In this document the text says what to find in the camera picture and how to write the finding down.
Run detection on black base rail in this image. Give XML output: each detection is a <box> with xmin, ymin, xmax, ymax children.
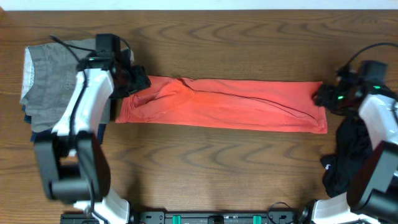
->
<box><xmin>60</xmin><ymin>201</ymin><xmax>312</xmax><ymax>224</ymax></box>

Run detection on black garment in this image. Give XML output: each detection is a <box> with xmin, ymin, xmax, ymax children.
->
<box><xmin>320</xmin><ymin>117</ymin><xmax>373</xmax><ymax>198</ymax></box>

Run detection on navy folded garment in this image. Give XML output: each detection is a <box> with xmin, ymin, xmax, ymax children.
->
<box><xmin>24</xmin><ymin>102</ymin><xmax>111</xmax><ymax>144</ymax></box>

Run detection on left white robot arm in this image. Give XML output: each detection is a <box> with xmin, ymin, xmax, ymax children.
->
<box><xmin>34</xmin><ymin>34</ymin><xmax>151</xmax><ymax>223</ymax></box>

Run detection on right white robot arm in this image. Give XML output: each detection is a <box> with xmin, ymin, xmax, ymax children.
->
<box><xmin>301</xmin><ymin>60</ymin><xmax>397</xmax><ymax>223</ymax></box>

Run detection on red printed t-shirt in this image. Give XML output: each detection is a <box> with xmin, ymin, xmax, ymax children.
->
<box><xmin>116</xmin><ymin>76</ymin><xmax>328</xmax><ymax>134</ymax></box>

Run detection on grey folded shorts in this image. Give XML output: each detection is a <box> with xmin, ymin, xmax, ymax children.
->
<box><xmin>21</xmin><ymin>39</ymin><xmax>114</xmax><ymax>136</ymax></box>

